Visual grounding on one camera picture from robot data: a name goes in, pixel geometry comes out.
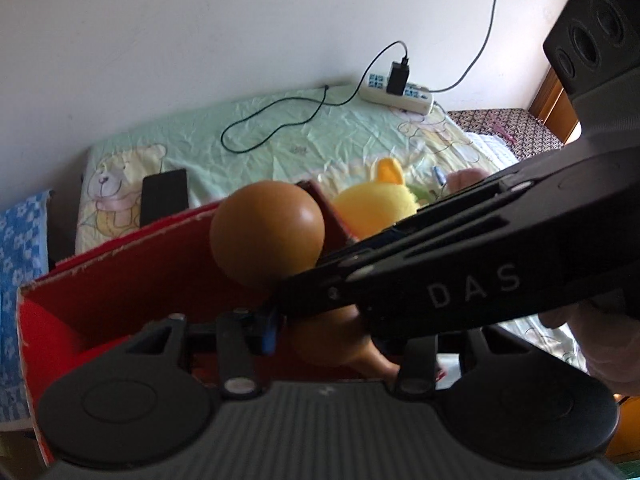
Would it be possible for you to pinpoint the dark patterned blanket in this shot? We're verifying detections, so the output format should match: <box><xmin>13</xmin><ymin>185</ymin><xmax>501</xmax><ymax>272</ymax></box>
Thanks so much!
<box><xmin>447</xmin><ymin>107</ymin><xmax>566</xmax><ymax>161</ymax></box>

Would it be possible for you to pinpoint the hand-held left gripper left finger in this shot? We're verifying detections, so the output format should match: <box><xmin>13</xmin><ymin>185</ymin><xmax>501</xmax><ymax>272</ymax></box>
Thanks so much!
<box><xmin>122</xmin><ymin>307</ymin><xmax>281</xmax><ymax>401</ymax></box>

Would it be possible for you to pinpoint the person's right hand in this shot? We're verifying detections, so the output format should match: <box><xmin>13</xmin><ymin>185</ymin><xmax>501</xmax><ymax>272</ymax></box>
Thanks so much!
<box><xmin>541</xmin><ymin>304</ymin><xmax>640</xmax><ymax>398</ymax></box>

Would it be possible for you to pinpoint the black smartphone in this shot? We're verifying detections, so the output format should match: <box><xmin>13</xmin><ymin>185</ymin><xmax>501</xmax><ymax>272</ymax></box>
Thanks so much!
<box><xmin>140</xmin><ymin>169</ymin><xmax>190</xmax><ymax>228</ymax></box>

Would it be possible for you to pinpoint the pink plush toy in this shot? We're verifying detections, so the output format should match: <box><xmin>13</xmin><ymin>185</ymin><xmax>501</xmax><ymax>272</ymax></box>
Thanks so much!
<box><xmin>445</xmin><ymin>167</ymin><xmax>493</xmax><ymax>193</ymax></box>

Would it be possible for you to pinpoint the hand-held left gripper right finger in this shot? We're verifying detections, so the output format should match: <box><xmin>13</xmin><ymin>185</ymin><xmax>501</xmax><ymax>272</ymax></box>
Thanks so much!
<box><xmin>397</xmin><ymin>327</ymin><xmax>508</xmax><ymax>398</ymax></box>

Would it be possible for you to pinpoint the orange wooden furniture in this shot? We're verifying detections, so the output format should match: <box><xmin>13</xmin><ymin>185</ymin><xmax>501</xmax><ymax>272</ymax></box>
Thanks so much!
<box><xmin>605</xmin><ymin>395</ymin><xmax>640</xmax><ymax>461</ymax></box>

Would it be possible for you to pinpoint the black charger plug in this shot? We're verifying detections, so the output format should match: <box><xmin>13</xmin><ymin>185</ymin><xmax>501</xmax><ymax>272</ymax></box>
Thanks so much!
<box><xmin>386</xmin><ymin>60</ymin><xmax>412</xmax><ymax>96</ymax></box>

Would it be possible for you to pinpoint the red cardboard box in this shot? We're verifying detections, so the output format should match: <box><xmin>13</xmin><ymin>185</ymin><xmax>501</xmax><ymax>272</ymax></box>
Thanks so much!
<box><xmin>17</xmin><ymin>180</ymin><xmax>448</xmax><ymax>466</ymax></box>

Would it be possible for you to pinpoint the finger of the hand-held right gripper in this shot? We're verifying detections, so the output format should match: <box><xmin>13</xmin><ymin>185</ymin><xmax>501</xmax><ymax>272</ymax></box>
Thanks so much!
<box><xmin>272</xmin><ymin>210</ymin><xmax>506</xmax><ymax>322</ymax></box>
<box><xmin>320</xmin><ymin>174</ymin><xmax>531</xmax><ymax>262</ymax></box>

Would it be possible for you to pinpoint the black charging cable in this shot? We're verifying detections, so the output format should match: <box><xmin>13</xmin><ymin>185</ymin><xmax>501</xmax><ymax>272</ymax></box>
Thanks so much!
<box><xmin>220</xmin><ymin>40</ymin><xmax>410</xmax><ymax>154</ymax></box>

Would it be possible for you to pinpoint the blue white patterned cloth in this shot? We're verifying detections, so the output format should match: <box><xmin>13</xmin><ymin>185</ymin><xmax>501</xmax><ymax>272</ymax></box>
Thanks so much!
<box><xmin>0</xmin><ymin>189</ymin><xmax>53</xmax><ymax>423</ymax></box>

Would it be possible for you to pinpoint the green plush toy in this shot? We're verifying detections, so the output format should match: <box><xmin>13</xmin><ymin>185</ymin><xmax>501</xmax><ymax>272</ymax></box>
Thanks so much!
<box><xmin>407</xmin><ymin>185</ymin><xmax>437</xmax><ymax>207</ymax></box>

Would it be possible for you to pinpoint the brown gourd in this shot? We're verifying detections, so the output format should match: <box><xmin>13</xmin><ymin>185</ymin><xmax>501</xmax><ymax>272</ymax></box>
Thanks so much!
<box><xmin>209</xmin><ymin>180</ymin><xmax>401</xmax><ymax>381</ymax></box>

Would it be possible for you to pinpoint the brown wooden frame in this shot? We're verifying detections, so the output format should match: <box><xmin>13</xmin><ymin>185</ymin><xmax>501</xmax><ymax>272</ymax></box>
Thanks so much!
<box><xmin>529</xmin><ymin>67</ymin><xmax>583</xmax><ymax>146</ymax></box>

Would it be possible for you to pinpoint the yellow bear plush toy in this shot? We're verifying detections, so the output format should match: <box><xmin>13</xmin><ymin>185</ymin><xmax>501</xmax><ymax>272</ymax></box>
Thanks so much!
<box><xmin>332</xmin><ymin>157</ymin><xmax>421</xmax><ymax>241</ymax></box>

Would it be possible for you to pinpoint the white power strip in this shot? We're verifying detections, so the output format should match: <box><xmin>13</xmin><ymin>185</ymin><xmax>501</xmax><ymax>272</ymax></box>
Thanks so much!
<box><xmin>359</xmin><ymin>71</ymin><xmax>435</xmax><ymax>115</ymax></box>

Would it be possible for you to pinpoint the grey power cable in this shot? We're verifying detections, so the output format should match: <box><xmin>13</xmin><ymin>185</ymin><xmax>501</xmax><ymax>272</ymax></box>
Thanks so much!
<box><xmin>429</xmin><ymin>0</ymin><xmax>508</xmax><ymax>95</ymax></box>

